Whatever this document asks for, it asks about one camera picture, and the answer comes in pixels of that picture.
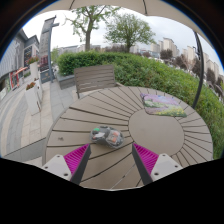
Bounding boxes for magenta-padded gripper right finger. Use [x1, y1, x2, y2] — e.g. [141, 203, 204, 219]
[131, 142, 184, 186]

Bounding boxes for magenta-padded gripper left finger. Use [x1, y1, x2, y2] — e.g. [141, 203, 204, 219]
[41, 143, 92, 186]

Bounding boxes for transparent computer mouse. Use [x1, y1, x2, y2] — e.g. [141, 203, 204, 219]
[89, 125, 125, 150]

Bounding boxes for flower-print mouse pad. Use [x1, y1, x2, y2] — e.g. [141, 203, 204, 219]
[139, 92, 188, 118]

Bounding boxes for white planter with red flowers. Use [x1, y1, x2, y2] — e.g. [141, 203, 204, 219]
[27, 56, 41, 82]
[24, 81, 43, 116]

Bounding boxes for slatted brown outdoor chair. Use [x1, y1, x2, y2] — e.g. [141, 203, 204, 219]
[73, 64, 118, 100]

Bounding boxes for green hedge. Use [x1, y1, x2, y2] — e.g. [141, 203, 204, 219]
[57, 50, 224, 160]

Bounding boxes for dark curved parasol pole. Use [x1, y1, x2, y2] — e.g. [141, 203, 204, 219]
[191, 31, 205, 110]

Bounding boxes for distant apartment blocks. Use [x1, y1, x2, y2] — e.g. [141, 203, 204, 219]
[129, 37, 224, 86]

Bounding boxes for tall grey sign pillar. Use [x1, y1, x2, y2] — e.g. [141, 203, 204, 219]
[38, 16, 60, 84]

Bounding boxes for grey shop building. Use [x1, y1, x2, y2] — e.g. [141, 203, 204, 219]
[0, 29, 40, 101]

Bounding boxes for thin-crowned tree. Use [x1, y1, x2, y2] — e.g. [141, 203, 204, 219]
[65, 4, 118, 53]

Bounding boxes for round dense-crowned tree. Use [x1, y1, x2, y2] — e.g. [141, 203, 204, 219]
[104, 13, 156, 54]

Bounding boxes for beige parasol canopy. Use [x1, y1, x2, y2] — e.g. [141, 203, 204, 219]
[41, 0, 203, 36]

